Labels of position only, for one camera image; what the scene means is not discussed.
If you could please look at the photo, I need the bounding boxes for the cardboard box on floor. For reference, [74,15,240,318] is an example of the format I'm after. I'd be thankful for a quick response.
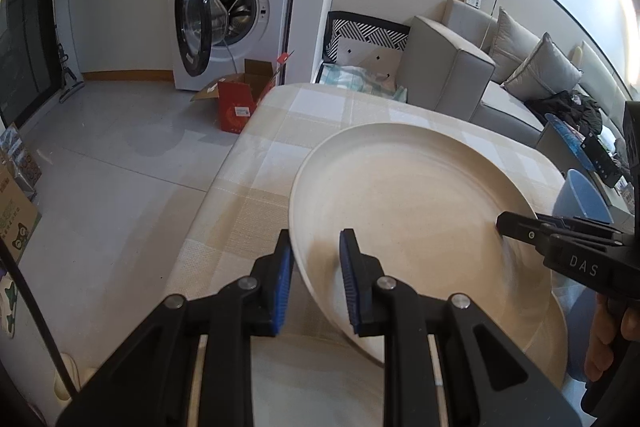
[0,166,40,262]

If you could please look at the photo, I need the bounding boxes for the black electronic box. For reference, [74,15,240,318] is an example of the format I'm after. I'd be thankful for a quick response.
[580,133,623,188]

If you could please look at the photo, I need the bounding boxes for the cream plate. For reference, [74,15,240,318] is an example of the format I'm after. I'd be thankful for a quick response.
[288,121,554,365]
[523,294,568,389]

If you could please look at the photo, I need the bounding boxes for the black jacket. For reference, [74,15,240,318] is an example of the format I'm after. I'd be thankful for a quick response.
[529,90,603,135]

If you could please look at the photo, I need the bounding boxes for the grey cushion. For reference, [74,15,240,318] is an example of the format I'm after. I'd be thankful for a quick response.
[501,32,582,102]
[489,8,540,83]

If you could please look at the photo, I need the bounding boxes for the white washing machine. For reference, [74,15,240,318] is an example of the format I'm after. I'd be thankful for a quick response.
[168,0,292,92]

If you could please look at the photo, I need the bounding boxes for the beige plaid tablecloth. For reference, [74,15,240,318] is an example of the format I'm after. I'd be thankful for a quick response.
[166,83,562,426]

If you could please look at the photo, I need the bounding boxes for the red cardboard box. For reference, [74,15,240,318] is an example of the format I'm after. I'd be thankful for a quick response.
[191,52,291,134]

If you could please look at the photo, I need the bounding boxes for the kitchen counter cabinets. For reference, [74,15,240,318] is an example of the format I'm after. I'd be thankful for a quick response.
[68,0,174,83]

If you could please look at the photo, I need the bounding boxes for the blue plastic bag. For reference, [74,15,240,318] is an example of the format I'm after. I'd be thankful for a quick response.
[544,113,596,173]

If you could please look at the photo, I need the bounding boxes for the blue bowl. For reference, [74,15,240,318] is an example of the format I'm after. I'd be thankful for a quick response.
[552,169,613,225]

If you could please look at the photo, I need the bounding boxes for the black white patterned basket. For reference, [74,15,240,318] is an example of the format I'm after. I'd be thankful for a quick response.
[316,11,410,103]

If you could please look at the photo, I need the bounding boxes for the right hand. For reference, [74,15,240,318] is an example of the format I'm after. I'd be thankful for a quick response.
[584,294,640,381]

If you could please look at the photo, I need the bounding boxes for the grey sofa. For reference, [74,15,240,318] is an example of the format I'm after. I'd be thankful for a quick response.
[396,0,627,146]

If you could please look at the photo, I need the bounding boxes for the beige drawer cabinet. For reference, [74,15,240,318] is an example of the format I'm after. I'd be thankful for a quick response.
[535,122,590,178]

